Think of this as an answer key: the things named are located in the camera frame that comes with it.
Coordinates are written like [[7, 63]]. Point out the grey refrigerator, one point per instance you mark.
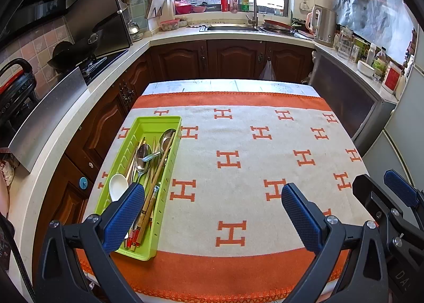
[[397, 144]]

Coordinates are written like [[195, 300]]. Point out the large metal spoon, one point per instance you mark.
[[143, 156]]

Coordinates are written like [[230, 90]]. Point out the clear glass jar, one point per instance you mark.
[[344, 43]]

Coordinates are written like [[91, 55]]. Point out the wooden cutting board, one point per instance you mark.
[[157, 3]]

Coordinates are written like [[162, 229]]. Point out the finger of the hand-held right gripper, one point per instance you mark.
[[400, 187], [367, 190]]

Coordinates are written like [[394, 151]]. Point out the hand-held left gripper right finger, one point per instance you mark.
[[299, 213]]

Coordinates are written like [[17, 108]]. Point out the plastic wall covering sheet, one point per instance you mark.
[[371, 1]]

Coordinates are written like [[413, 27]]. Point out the black wok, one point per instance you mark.
[[76, 48]]

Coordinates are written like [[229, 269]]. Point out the black gas stove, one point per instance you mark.
[[99, 63]]

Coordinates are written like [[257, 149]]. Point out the steel electric kettle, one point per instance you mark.
[[323, 26]]

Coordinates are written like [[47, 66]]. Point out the steel kitchen sink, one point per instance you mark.
[[232, 27]]

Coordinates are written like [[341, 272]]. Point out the steel sink faucet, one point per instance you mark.
[[251, 5]]

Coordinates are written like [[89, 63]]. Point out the plain tan wooden chopstick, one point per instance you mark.
[[164, 159]]

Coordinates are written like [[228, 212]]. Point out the red label canister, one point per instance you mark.
[[391, 78]]

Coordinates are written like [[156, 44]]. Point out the steel splash guard plate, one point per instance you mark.
[[49, 121]]

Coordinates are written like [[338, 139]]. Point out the white bowl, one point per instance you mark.
[[365, 68]]

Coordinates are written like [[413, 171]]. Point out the pink jug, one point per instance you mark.
[[309, 21]]

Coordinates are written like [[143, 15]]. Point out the white plastic bottle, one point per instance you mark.
[[371, 53]]

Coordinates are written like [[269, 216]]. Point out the pink lidded food container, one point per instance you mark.
[[169, 24]]

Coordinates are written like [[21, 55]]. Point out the small pink bowl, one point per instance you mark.
[[199, 9]]

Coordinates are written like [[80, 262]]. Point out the wide metal soup spoon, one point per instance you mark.
[[167, 139]]

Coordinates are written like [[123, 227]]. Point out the pink plastic basin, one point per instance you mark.
[[183, 7]]

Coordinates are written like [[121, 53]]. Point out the black pressure cooker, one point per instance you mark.
[[13, 91]]

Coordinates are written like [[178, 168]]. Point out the steel teapot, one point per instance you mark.
[[132, 26]]

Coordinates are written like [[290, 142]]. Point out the hanging plastic bag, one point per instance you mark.
[[266, 71]]

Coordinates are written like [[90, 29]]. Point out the white ceramic spoon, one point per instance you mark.
[[117, 185]]

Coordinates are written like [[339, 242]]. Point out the clear bottle green label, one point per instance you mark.
[[379, 63]]

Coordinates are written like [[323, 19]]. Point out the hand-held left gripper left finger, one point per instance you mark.
[[126, 217]]

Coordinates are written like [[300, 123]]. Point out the orange and grey printed blanket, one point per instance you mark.
[[232, 137]]

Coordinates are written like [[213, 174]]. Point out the white wall socket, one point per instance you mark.
[[304, 3]]

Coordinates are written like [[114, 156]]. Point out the red frying pan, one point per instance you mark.
[[278, 23]]

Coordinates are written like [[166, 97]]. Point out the grey metal freestanding cabinet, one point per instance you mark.
[[347, 97]]

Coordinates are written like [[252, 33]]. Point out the brown wooden kitchen cabinets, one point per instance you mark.
[[232, 58]]

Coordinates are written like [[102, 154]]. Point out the green plastic utensil tray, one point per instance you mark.
[[165, 197]]

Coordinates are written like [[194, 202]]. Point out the blue round cabinet knob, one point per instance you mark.
[[82, 183]]

